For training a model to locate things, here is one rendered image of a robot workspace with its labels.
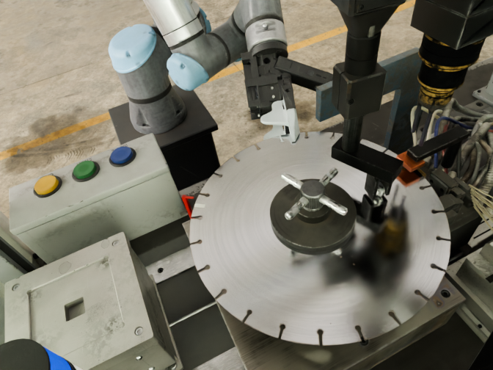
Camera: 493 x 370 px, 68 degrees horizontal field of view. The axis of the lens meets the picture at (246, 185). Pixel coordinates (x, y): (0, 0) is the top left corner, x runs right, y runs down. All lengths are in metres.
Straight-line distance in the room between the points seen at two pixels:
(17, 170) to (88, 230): 1.76
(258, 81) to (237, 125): 1.49
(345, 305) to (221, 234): 0.17
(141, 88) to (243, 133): 1.21
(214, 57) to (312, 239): 0.43
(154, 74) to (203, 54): 0.22
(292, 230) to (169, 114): 0.60
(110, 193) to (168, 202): 0.12
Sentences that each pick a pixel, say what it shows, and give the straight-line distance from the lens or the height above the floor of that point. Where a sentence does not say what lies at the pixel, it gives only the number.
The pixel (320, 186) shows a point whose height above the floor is 1.00.
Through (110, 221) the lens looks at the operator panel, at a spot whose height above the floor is 0.82.
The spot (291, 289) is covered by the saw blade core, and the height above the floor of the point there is 0.95.
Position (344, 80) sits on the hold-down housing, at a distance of 0.40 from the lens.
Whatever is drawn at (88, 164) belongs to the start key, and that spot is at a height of 0.91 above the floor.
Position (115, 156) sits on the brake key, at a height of 0.91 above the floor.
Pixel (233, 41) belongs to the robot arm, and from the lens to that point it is 0.79.
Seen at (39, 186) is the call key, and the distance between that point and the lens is 0.74.
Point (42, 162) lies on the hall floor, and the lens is 2.43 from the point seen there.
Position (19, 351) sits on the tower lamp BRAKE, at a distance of 0.25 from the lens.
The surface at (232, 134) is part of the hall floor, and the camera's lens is 2.08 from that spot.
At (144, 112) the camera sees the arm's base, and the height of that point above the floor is 0.81.
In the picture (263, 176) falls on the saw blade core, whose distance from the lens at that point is 0.54.
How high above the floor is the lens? 1.35
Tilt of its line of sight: 48 degrees down
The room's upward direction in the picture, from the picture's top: 11 degrees counter-clockwise
